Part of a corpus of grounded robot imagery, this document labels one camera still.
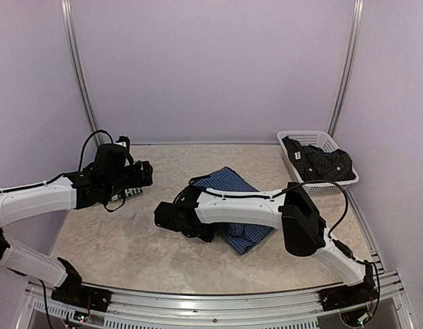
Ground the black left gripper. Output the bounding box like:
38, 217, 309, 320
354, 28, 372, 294
106, 160, 152, 199

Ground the blue checked long sleeve shirt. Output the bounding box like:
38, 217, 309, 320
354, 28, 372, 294
189, 167, 277, 256

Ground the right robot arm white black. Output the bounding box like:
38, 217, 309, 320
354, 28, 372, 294
154, 182, 376, 304

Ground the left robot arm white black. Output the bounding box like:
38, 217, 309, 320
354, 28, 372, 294
0, 142, 153, 305

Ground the folded black white plaid shirt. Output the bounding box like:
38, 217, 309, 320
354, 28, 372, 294
110, 188, 143, 202

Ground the dark striped shirt in basket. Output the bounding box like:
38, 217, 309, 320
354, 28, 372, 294
282, 136, 356, 182

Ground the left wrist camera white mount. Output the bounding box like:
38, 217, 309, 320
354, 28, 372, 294
115, 136, 130, 150

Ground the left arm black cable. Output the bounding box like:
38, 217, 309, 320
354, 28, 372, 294
79, 129, 114, 172

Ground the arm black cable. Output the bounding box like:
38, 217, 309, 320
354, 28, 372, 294
300, 180, 382, 302
79, 129, 114, 172

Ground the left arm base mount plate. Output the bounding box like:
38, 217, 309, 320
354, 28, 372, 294
51, 285, 112, 313

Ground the front aluminium rail frame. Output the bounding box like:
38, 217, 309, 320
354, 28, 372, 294
13, 271, 418, 328

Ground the left aluminium frame post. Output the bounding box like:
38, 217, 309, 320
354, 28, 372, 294
60, 0, 99, 132

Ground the aluminium frame post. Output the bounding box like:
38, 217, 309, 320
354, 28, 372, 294
60, 0, 99, 132
327, 0, 365, 137

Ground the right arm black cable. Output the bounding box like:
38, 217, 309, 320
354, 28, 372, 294
300, 180, 382, 302

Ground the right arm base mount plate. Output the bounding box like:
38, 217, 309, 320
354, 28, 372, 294
319, 283, 378, 311

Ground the right aluminium frame post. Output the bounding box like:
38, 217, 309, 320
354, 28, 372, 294
327, 0, 365, 137

